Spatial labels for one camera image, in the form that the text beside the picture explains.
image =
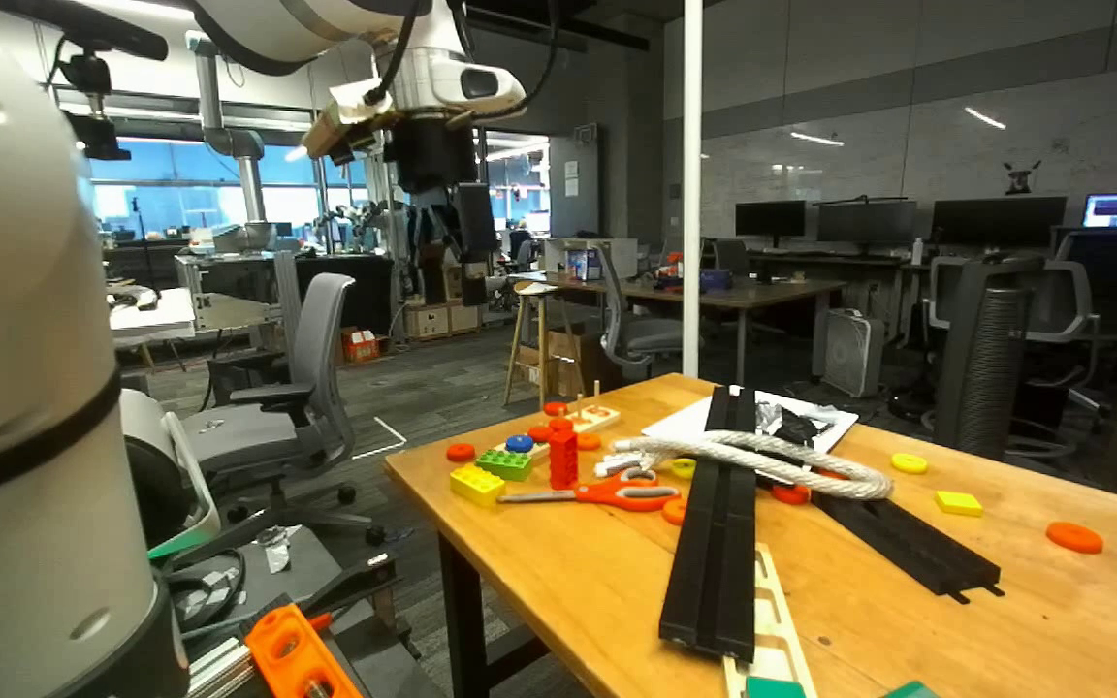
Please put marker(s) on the green toy brick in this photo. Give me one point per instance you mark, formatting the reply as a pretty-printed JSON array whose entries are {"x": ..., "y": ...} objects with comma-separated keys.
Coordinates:
[{"x": 507, "y": 464}]

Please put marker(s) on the cardboard box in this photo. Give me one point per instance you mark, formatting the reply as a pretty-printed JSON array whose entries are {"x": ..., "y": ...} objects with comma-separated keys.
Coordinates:
[
  {"x": 428, "y": 321},
  {"x": 464, "y": 314}
]

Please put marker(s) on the wooden stool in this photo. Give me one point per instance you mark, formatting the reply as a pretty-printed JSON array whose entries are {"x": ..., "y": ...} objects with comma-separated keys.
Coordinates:
[{"x": 536, "y": 340}]

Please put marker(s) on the white rounded housing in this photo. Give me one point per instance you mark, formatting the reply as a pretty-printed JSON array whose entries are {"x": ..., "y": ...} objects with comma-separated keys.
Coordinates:
[{"x": 143, "y": 419}]

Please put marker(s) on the grey cylindrical bin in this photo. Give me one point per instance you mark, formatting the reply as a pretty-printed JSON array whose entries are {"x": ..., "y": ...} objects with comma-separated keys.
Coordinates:
[{"x": 980, "y": 361}]

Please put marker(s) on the small blue toy piece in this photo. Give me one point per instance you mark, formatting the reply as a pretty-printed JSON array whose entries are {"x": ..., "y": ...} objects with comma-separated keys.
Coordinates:
[{"x": 522, "y": 445}]

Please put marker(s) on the white paper sheet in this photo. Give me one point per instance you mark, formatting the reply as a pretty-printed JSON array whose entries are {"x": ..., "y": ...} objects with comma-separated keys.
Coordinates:
[{"x": 683, "y": 423}]

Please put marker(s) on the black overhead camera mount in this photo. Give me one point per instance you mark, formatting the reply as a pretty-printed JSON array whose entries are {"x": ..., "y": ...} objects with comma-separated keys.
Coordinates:
[{"x": 92, "y": 28}]

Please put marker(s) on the white topped desk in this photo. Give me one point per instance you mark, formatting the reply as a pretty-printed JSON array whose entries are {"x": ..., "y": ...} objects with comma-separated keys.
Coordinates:
[{"x": 153, "y": 313}]

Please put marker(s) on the grey mesh office chair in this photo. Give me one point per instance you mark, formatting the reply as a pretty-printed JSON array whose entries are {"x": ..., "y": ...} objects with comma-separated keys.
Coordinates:
[{"x": 1077, "y": 294}]

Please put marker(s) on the black plastic rail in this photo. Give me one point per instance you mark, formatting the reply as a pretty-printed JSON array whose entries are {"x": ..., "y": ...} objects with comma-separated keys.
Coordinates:
[
  {"x": 909, "y": 536},
  {"x": 714, "y": 545}
]

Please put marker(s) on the red cup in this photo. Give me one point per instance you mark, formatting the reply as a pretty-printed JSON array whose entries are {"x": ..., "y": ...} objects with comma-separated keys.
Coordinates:
[{"x": 562, "y": 457}]

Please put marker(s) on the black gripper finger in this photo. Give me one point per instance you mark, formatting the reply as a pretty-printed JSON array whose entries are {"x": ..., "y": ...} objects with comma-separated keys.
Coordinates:
[
  {"x": 473, "y": 221},
  {"x": 420, "y": 221}
]

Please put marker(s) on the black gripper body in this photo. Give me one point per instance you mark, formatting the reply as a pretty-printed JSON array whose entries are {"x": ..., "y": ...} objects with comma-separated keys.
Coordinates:
[{"x": 433, "y": 157}]

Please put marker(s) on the yellow toy brick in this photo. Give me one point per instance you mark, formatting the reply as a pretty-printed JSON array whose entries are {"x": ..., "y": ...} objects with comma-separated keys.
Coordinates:
[{"x": 478, "y": 485}]

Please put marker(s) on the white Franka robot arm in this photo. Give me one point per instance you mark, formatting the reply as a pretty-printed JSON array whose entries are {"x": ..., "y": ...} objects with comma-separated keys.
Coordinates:
[{"x": 30, "y": 389}]

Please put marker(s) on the yellow disc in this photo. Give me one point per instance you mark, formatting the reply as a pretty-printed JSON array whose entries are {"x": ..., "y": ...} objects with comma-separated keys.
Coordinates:
[
  {"x": 959, "y": 503},
  {"x": 681, "y": 468},
  {"x": 909, "y": 464}
]

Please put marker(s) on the white vertical pole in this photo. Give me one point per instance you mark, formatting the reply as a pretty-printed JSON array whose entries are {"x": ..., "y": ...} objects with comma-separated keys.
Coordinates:
[{"x": 692, "y": 189}]

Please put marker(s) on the orange box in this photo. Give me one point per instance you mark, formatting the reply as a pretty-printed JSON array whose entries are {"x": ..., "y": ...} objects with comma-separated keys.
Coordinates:
[{"x": 358, "y": 342}]

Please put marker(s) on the black monitor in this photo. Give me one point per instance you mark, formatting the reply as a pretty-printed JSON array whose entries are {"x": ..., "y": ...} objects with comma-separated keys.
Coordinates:
[
  {"x": 998, "y": 219},
  {"x": 865, "y": 221},
  {"x": 768, "y": 219}
]

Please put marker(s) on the light wooden slat strip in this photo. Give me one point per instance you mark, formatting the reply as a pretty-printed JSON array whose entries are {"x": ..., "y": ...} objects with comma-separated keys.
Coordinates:
[{"x": 781, "y": 623}]

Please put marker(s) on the small white cup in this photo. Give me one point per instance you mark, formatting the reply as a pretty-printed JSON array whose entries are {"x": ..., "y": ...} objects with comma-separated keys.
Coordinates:
[{"x": 278, "y": 547}]

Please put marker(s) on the orange clamp tool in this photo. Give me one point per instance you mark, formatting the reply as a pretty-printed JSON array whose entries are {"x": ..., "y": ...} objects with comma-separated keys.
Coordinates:
[{"x": 290, "y": 654}]

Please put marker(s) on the green block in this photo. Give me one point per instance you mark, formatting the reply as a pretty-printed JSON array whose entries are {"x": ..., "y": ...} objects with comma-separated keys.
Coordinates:
[
  {"x": 774, "y": 689},
  {"x": 909, "y": 693}
]

